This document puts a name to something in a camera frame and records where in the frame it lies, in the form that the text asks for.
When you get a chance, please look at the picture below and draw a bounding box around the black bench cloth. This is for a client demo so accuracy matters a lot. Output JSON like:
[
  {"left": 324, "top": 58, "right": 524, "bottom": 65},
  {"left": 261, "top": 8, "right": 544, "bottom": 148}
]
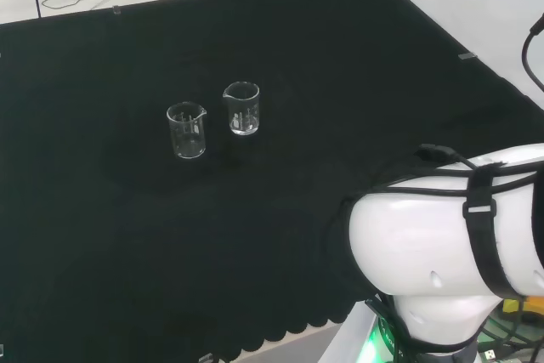
[{"left": 0, "top": 0, "right": 544, "bottom": 363}]

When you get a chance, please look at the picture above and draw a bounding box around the clear glass beaker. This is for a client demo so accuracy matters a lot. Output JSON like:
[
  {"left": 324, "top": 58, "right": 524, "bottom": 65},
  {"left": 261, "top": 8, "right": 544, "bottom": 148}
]
[
  {"left": 166, "top": 101, "right": 208, "bottom": 161},
  {"left": 222, "top": 81, "right": 261, "bottom": 137}
]

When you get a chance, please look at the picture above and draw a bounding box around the black hanging cable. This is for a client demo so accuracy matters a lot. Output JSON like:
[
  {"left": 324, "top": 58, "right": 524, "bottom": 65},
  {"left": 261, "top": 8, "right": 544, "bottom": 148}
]
[{"left": 521, "top": 14, "right": 544, "bottom": 93}]

